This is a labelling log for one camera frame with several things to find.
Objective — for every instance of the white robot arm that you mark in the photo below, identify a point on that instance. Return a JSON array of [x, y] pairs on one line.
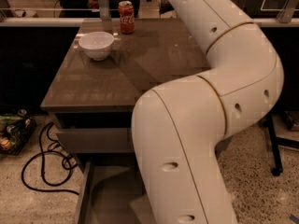
[[177, 125]]

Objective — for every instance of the grey drawer cabinet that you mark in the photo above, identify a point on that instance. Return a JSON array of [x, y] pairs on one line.
[[159, 51]]

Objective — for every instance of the grey top drawer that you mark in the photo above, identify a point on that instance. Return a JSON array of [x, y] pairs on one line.
[[108, 132]]

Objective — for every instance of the grey drawer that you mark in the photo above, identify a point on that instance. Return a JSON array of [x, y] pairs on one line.
[[108, 132], [112, 192]]

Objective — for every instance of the grey middle drawer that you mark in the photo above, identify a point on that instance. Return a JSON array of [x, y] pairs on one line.
[[112, 192]]

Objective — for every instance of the white ceramic bowl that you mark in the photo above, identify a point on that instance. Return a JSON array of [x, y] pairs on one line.
[[97, 45]]

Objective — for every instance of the red coca-cola can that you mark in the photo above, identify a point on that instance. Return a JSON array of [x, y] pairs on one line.
[[127, 18]]

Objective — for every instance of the black metal stand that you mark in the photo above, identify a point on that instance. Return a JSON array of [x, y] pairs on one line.
[[275, 142]]

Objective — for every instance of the metal glass railing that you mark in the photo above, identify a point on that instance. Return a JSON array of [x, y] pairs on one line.
[[78, 3]]

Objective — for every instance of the black wire basket with items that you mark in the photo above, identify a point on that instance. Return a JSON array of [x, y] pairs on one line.
[[15, 131]]

